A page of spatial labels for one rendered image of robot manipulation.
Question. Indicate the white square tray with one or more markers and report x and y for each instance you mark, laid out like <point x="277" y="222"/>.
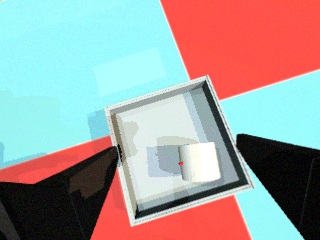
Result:
<point x="147" y="131"/>

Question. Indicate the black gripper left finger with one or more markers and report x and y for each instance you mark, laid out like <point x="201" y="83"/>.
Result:
<point x="65" y="206"/>

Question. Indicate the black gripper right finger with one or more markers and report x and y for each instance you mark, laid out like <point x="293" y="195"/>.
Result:
<point x="290" y="173"/>

